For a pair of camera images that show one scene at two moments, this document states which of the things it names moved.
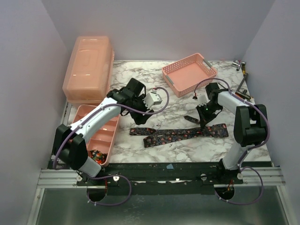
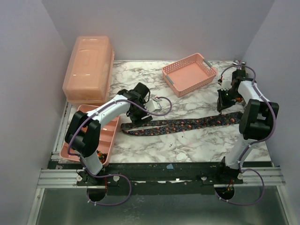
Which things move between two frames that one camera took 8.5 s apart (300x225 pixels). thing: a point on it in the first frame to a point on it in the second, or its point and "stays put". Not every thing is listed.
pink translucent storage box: x=88 y=77 stays put
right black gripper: x=206 y=115 to x=225 y=101
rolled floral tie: x=100 y=157 stays put
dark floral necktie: x=159 y=136 to x=161 y=127
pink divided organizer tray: x=101 y=136 stays put
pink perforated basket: x=183 y=75 stays put
